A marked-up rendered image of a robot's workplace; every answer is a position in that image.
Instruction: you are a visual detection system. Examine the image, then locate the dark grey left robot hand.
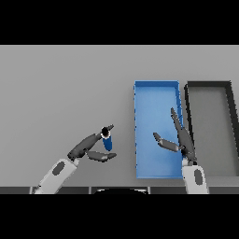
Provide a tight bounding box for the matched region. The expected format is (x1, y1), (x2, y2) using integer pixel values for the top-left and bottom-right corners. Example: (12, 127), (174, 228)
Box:
(66, 124), (118, 162)

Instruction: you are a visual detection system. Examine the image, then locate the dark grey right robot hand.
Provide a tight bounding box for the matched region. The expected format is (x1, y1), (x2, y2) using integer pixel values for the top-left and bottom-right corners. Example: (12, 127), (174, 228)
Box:
(152, 107), (198, 166)

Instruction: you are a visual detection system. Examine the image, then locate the blue pipe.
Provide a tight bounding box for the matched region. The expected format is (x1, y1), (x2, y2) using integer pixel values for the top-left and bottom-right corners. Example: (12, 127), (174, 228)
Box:
(100, 126), (114, 152)

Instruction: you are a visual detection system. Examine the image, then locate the dark grey bin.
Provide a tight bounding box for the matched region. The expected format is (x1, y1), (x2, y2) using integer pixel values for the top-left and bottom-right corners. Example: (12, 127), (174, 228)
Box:
(183, 80), (239, 179)

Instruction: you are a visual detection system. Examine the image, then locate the blue bin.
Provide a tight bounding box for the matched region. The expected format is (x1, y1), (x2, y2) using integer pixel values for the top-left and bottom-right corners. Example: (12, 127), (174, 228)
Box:
(134, 79), (185, 180)

